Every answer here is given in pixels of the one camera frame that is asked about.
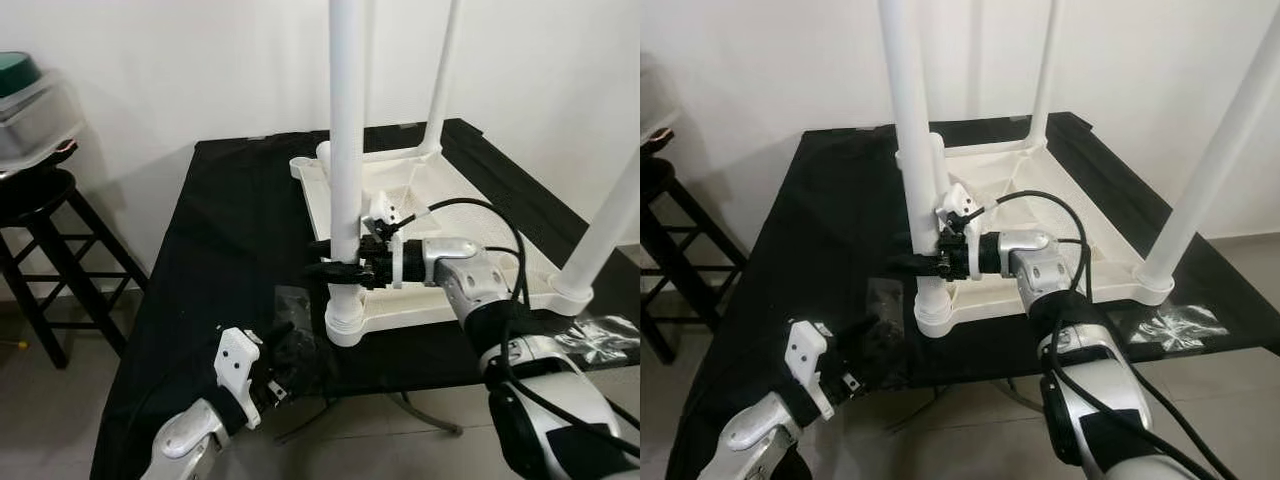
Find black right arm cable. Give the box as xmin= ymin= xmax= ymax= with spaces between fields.
xmin=400 ymin=197 xmax=640 ymax=461
xmin=980 ymin=188 xmax=1241 ymax=480

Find green pot lid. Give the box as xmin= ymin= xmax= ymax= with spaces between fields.
xmin=0 ymin=52 xmax=43 ymax=99

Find clear plastic bag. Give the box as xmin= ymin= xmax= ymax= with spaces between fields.
xmin=272 ymin=285 xmax=313 ymax=323
xmin=865 ymin=278 xmax=906 ymax=326

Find black tablecloth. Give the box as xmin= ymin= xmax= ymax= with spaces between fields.
xmin=90 ymin=118 xmax=640 ymax=480
xmin=665 ymin=112 xmax=1280 ymax=480

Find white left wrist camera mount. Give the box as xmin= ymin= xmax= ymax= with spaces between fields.
xmin=785 ymin=318 xmax=836 ymax=421
xmin=213 ymin=326 xmax=263 ymax=431

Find black wooden stool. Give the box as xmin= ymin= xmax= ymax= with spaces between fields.
xmin=0 ymin=165 xmax=151 ymax=371
xmin=640 ymin=155 xmax=751 ymax=366

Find clear plastic container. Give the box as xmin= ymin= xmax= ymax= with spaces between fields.
xmin=640 ymin=65 xmax=681 ymax=136
xmin=0 ymin=72 xmax=86 ymax=166

